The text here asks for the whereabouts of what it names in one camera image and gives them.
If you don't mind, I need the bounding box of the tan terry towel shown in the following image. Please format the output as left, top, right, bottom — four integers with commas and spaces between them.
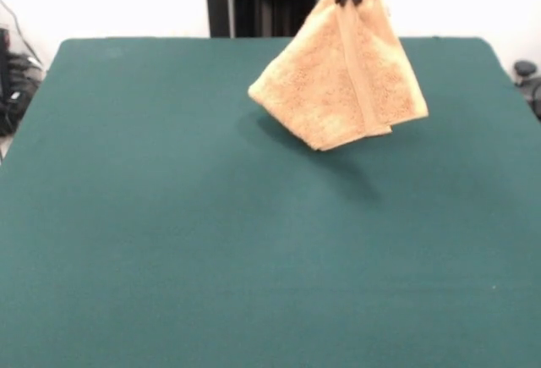
248, 0, 429, 152

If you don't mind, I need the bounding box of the dark wheeled stand base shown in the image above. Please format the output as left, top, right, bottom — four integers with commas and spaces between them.
513, 59, 541, 122

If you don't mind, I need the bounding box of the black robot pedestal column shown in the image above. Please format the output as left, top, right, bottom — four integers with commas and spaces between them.
197, 0, 342, 39

